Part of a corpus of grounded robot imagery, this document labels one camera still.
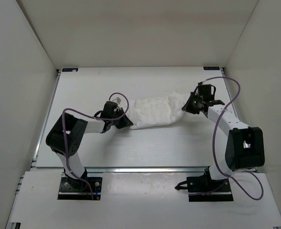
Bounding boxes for white pleated skirt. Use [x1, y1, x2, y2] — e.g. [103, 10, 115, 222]
[126, 91, 190, 130]

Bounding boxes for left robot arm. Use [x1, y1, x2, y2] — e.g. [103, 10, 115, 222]
[45, 101, 133, 191]

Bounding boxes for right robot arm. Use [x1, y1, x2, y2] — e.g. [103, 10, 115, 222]
[182, 83, 265, 191]

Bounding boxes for right blue table label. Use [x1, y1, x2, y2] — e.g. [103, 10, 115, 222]
[203, 66, 220, 71]

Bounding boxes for blue table label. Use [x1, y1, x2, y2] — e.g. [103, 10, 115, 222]
[62, 68, 78, 72]
[203, 66, 220, 71]

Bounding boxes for left blue table label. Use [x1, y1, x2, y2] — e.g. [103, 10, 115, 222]
[62, 68, 78, 72]

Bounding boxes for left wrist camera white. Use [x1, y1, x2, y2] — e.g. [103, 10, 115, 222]
[112, 97, 121, 105]

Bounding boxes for aluminium table front rail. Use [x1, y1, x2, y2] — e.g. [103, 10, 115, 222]
[30, 166, 258, 174]

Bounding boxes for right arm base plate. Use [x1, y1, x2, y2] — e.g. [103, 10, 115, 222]
[174, 169, 234, 202]

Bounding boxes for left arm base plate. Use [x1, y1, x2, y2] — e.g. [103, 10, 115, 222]
[57, 172, 103, 201]

